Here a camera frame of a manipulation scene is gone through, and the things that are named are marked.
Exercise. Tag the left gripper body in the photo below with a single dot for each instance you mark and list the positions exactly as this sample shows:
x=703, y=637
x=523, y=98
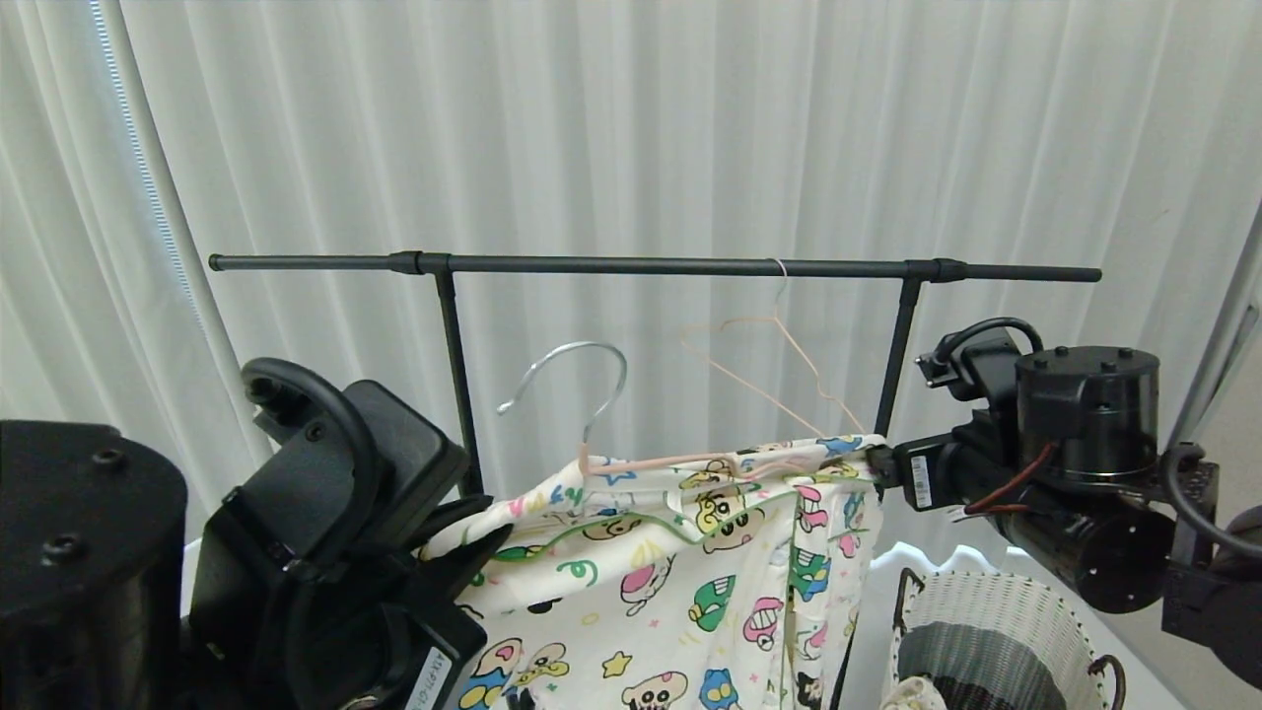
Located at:
x=335, y=651

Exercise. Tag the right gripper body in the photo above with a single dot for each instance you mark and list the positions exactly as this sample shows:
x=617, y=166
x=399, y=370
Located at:
x=946, y=478

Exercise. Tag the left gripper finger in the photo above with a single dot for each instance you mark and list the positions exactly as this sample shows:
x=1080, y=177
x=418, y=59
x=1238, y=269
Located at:
x=468, y=567
x=449, y=523

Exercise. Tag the pink clothes hanger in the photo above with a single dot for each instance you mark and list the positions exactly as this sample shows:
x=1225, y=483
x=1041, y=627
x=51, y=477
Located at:
x=776, y=318
x=641, y=462

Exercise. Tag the cream printed shirt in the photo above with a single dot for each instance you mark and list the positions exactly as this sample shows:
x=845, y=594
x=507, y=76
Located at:
x=670, y=611

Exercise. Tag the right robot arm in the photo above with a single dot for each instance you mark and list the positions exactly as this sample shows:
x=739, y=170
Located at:
x=1085, y=414

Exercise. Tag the white laundry basket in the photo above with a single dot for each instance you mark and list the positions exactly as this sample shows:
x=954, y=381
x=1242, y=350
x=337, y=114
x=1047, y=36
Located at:
x=996, y=611

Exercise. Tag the heap of clothes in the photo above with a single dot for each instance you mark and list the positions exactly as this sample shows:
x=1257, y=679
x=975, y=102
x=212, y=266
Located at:
x=912, y=695

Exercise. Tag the black clothes rack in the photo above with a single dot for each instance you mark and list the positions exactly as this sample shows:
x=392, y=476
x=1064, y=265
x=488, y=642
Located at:
x=641, y=264

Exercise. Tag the white curtain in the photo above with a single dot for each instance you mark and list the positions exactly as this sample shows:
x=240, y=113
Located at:
x=631, y=128

